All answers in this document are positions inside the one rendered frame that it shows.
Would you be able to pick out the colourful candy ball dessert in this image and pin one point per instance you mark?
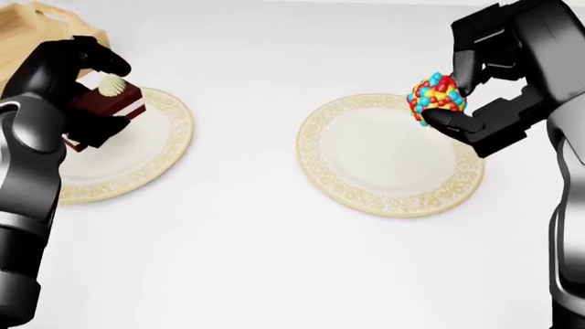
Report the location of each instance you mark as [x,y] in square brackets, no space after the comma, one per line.
[436,96]

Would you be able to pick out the white gold-rimmed plate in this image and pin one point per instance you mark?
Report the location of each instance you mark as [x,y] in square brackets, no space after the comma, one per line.
[137,150]
[384,161]

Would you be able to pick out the red velvet cake slice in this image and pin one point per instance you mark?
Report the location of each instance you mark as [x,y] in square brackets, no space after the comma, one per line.
[114,101]

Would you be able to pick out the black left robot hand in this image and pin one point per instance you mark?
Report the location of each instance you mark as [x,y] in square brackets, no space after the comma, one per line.
[50,73]

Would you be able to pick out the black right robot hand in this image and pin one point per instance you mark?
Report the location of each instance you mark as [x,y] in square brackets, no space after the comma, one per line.
[516,68]

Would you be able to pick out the light wooden tray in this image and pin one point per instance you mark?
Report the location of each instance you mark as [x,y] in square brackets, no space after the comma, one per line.
[32,31]

